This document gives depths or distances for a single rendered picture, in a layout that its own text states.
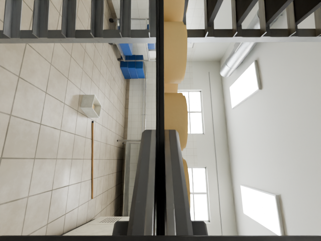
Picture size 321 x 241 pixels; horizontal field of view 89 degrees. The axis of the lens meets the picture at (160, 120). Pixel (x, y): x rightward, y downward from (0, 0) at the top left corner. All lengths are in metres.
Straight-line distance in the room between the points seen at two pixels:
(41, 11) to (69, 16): 0.10
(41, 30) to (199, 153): 4.53
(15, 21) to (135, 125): 4.33
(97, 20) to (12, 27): 0.28
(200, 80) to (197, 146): 2.09
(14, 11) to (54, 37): 0.16
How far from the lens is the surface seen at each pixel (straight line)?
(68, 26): 0.68
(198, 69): 5.64
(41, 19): 0.74
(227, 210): 5.20
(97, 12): 0.67
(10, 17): 0.79
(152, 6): 0.65
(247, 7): 0.59
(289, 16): 0.75
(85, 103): 2.44
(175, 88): 0.19
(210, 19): 0.59
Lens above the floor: 1.07
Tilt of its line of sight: level
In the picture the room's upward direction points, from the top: 90 degrees clockwise
